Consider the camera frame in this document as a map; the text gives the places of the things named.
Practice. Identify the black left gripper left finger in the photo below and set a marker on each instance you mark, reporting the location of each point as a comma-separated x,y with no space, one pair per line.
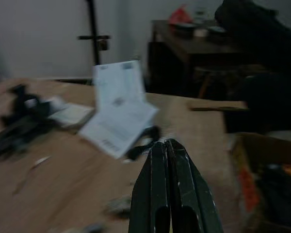
149,191

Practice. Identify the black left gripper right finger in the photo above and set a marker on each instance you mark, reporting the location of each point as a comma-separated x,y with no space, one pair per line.
196,194

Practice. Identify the black bag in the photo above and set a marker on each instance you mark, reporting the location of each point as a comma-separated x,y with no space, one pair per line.
259,31

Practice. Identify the flat brown cardboard piece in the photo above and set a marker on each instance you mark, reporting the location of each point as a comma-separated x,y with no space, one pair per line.
218,106

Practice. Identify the white folded paper sheet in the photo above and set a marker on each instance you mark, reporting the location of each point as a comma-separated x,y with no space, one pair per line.
120,104

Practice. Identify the black floor stand pole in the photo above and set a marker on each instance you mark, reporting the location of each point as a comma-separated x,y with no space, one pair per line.
94,36

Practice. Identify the small white paper scrap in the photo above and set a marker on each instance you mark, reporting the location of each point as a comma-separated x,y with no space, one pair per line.
40,162

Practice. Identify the dark wooden side table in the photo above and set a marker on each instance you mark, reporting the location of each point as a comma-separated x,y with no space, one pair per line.
184,58

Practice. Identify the brown cardboard box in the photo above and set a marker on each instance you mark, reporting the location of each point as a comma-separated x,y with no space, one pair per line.
266,179

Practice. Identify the crumpled grey trash piece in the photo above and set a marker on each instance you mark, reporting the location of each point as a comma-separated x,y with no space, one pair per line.
117,206

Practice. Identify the white flat booklet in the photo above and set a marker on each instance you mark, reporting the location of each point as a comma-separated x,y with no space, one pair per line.
71,115

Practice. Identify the red plastic bag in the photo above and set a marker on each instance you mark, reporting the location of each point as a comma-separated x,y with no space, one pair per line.
180,14

